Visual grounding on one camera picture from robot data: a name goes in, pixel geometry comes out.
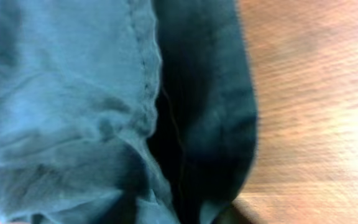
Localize black folded garment under jeans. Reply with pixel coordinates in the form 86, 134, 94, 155
98, 0, 259, 224

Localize light blue folded jeans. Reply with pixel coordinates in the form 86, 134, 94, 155
0, 0, 178, 223

